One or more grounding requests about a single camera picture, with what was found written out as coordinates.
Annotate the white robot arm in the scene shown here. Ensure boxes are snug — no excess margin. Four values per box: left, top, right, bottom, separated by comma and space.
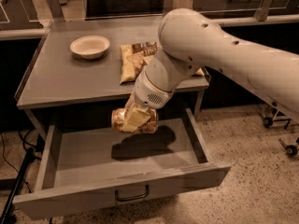
125, 8, 299, 122

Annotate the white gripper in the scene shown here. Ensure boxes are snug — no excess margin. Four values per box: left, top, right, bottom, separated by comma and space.
122, 71, 173, 133

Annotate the open grey top drawer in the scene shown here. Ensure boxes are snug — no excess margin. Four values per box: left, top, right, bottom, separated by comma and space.
13, 109, 231, 219

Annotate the black drawer handle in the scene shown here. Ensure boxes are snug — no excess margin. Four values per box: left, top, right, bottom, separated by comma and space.
115, 185, 150, 203

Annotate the clear acrylic barrier panel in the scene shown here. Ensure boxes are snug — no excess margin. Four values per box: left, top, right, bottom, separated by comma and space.
1, 0, 298, 29

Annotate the black floor cable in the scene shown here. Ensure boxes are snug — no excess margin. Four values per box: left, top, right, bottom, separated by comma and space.
0, 131, 33, 194

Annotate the black stand pole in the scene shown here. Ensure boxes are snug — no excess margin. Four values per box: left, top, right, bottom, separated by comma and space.
0, 147, 34, 224

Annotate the brown sea salt chip bag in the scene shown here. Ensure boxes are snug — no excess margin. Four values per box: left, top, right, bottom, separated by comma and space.
120, 41, 205, 85

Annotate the grey counter cabinet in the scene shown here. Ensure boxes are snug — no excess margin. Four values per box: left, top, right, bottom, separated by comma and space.
14, 16, 211, 142

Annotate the white paper bowl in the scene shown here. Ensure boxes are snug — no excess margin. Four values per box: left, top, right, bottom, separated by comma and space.
70, 35, 110, 60

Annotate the black caster wheel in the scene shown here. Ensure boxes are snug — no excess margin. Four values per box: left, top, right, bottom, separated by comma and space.
279, 139, 298, 158

